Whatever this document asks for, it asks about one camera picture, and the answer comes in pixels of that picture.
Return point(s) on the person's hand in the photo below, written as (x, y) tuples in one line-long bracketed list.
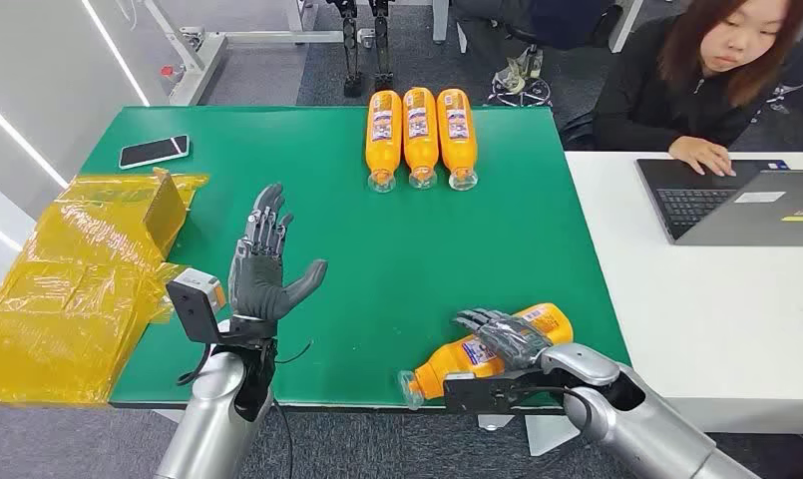
[(702, 155)]

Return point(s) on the orange detergent bottle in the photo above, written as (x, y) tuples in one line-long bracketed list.
[(454, 360), (420, 149), (383, 149), (458, 149)]

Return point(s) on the yellow film wrapped cardboard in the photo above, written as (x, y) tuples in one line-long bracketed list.
[(70, 297)]

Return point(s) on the black robot leg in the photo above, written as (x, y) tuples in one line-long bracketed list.
[(382, 46), (351, 46)]

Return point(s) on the person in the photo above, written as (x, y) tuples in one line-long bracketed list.
[(546, 20)]

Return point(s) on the white metal desk frame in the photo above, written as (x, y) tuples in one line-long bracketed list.
[(199, 66)]

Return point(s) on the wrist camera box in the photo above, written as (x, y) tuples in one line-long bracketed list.
[(480, 393), (196, 285)]

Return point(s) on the white desk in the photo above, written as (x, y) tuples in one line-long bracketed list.
[(705, 317)]

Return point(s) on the black smartphone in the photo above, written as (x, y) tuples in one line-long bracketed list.
[(153, 152)]

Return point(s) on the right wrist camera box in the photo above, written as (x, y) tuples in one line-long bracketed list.
[(480, 393)]

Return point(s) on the office chair base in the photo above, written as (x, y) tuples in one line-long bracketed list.
[(523, 92)]

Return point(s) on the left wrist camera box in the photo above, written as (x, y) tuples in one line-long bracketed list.
[(196, 285)]

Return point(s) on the green table mat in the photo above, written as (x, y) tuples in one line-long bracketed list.
[(407, 251)]

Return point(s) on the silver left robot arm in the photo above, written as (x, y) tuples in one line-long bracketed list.
[(209, 423)]

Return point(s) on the grey laptop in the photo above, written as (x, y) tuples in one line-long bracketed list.
[(731, 211)]

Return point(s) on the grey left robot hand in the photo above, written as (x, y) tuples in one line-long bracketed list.
[(259, 284)]

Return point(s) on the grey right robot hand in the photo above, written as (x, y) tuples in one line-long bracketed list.
[(510, 340)]

